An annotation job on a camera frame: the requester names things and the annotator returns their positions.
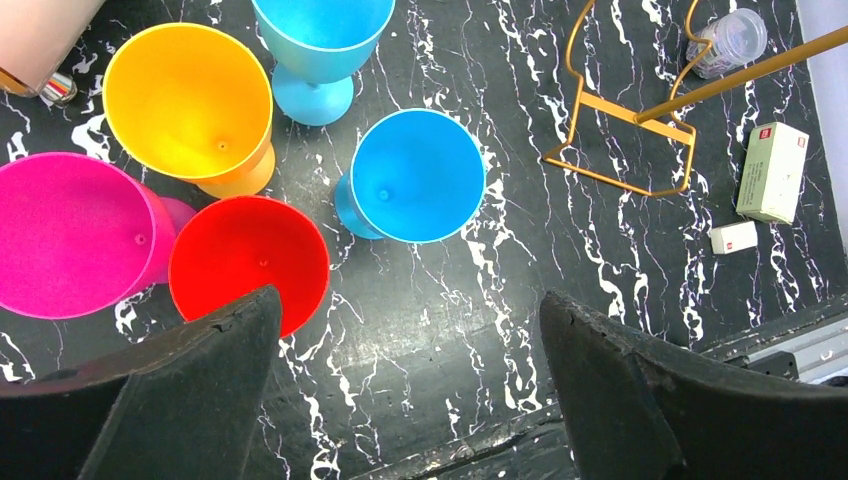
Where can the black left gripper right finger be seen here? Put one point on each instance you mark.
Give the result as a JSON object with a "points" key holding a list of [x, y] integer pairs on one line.
{"points": [[638, 407]]}

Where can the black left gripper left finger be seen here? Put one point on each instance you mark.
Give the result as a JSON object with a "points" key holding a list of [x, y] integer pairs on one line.
{"points": [[180, 405]]}

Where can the red wine glass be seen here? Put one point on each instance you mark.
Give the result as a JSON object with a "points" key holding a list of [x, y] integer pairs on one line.
{"points": [[237, 245]]}

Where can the magenta wine glass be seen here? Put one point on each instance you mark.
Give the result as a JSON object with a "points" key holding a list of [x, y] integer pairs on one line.
{"points": [[79, 235]]}

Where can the orange wine glass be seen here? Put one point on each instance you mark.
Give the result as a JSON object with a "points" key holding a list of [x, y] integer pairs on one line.
{"points": [[193, 103]]}

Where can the blue wine glass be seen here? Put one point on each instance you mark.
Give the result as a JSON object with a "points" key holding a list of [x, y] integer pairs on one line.
{"points": [[416, 176]]}

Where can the teal wine glass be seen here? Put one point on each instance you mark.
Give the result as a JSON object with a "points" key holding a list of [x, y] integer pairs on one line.
{"points": [[318, 46]]}

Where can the gold wine glass rack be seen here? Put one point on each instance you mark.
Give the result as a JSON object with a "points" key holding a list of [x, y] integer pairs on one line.
{"points": [[663, 119]]}

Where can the small white red box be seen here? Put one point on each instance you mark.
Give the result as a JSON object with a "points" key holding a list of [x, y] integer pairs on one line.
{"points": [[734, 237]]}

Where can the long white green box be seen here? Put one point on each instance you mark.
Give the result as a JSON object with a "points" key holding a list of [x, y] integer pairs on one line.
{"points": [[772, 173]]}

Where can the small grey glitter jar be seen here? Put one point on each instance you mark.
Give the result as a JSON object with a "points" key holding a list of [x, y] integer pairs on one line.
{"points": [[738, 38]]}

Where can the round beige box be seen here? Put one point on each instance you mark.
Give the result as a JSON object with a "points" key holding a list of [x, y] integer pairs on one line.
{"points": [[36, 37]]}

